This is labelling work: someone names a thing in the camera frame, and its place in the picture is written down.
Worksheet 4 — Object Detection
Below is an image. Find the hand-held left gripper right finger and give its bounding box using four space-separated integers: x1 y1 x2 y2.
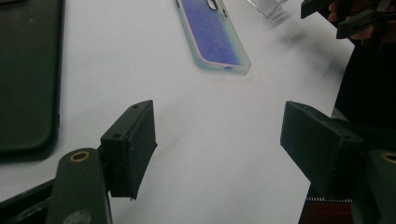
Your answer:
279 100 372 200

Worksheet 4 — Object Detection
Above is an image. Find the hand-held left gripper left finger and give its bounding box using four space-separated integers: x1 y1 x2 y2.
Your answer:
100 100 158 200

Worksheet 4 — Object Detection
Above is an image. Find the clear slotted rack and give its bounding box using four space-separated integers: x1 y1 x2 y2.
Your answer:
247 0 289 19

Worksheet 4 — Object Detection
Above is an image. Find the iridescent blue phone case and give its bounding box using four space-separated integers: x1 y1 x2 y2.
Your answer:
174 0 252 76

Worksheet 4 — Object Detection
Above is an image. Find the black phone case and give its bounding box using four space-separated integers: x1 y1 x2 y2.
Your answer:
0 0 65 163

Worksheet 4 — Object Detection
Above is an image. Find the dark red cloth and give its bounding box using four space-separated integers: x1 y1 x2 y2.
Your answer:
298 199 354 224

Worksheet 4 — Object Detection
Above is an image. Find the white table board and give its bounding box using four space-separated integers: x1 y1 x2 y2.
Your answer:
0 0 356 224

